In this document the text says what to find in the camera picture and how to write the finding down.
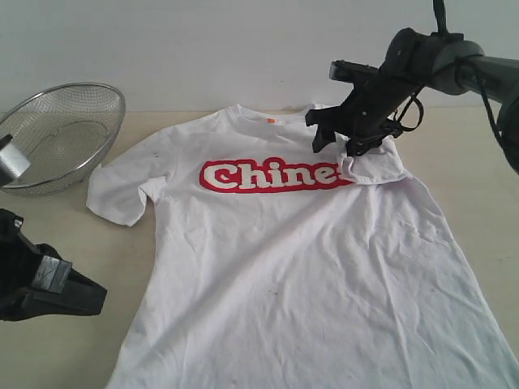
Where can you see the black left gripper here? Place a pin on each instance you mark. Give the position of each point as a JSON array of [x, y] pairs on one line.
[[36, 281]]

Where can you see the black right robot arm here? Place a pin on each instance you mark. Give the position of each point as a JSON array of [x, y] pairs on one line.
[[441, 61]]

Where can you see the white t-shirt red print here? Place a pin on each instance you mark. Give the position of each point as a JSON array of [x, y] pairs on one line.
[[276, 267]]

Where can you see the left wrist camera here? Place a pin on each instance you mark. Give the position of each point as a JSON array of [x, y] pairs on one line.
[[13, 162]]

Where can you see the metal mesh basket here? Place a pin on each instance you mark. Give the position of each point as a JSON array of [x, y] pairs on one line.
[[65, 132]]

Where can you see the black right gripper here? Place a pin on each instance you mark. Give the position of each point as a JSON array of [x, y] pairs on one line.
[[365, 120]]

